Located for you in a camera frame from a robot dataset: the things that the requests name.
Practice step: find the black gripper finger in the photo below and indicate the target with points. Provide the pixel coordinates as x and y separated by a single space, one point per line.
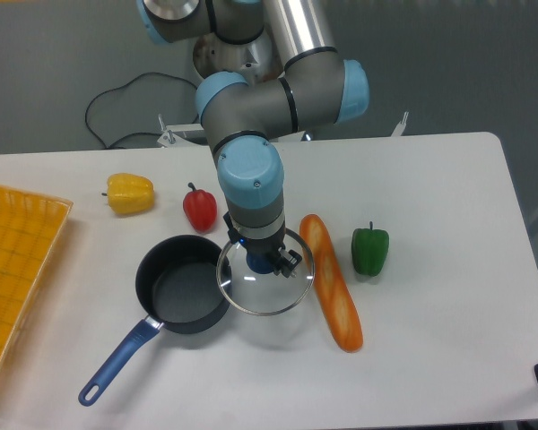
233 234
284 262

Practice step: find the red bell pepper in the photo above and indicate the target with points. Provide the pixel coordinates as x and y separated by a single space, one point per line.
200 207

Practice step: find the orange baguette bread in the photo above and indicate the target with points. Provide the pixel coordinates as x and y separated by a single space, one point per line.
333 294

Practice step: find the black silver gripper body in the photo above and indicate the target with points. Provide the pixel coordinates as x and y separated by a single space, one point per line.
259 242

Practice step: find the black saucepan blue handle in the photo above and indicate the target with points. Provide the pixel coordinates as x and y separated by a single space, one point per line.
176 285

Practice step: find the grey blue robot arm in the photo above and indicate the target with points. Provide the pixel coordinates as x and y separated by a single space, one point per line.
249 168

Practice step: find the yellow plastic basket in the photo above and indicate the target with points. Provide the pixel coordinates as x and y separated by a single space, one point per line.
30 225

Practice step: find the glass lid blue knob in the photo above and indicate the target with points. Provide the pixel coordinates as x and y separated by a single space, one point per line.
252 288

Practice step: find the yellow bell pepper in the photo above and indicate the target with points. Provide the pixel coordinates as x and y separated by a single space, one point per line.
129 194

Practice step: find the green bell pepper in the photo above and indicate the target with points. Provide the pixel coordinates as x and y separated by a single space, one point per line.
369 250

